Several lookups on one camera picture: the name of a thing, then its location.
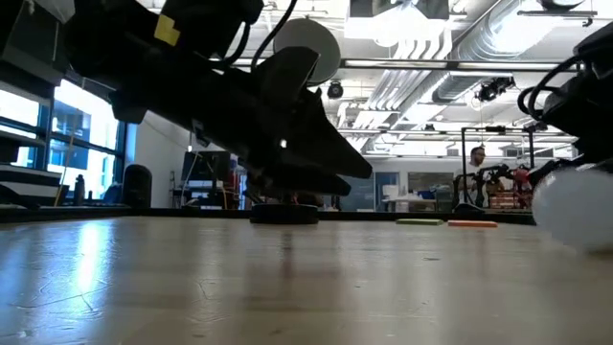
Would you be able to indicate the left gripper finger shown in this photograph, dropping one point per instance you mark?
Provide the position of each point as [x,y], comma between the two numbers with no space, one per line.
[311,134]
[306,182]

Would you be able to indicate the white lightbulb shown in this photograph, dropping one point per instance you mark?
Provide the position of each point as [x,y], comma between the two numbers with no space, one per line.
[574,211]

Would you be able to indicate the background black robot arm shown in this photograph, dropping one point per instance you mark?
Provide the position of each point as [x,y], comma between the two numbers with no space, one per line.
[493,171]

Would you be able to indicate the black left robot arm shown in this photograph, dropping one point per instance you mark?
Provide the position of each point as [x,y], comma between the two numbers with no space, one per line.
[96,43]

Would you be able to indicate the red equipment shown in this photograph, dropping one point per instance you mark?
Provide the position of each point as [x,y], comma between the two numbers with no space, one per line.
[521,177]

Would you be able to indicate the black ceiling spotlight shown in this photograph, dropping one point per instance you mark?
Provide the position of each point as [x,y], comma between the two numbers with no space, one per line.
[335,89]

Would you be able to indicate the black computer monitor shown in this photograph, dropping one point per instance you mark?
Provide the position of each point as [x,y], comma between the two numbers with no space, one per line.
[206,165]

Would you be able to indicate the person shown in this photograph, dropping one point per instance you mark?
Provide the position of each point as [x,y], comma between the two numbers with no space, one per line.
[475,158]

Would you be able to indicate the yellow tape patch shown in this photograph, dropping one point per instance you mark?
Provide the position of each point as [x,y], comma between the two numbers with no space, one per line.
[166,31]

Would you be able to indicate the orange sticky note pad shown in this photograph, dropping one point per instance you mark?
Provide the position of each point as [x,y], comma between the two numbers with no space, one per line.
[472,223]

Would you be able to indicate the black track light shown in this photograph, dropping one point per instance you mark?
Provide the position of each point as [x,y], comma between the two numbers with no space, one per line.
[493,88]

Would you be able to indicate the black rounded bin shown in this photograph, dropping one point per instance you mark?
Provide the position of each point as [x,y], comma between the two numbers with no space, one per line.
[137,186]

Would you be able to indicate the large bright window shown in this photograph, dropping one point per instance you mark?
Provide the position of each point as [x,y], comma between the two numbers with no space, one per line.
[86,115]

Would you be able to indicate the green sticky note pad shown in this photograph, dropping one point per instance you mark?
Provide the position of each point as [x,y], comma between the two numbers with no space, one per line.
[420,222]

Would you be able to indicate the long ceiling light strip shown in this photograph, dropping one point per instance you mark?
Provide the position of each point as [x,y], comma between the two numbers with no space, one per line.
[450,64]

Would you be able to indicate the dark water bottle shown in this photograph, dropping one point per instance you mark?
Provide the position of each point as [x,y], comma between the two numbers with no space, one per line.
[79,189]

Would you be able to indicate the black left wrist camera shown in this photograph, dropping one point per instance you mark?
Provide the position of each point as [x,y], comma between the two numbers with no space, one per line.
[211,24]

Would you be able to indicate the black metal rig frame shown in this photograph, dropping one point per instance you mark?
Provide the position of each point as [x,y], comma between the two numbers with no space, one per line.
[463,163]

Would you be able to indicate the black aluminium table frame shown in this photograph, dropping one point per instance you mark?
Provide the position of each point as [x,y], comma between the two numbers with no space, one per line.
[143,212]

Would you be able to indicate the silver ceiling air duct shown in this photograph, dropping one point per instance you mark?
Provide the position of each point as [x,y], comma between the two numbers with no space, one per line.
[479,38]

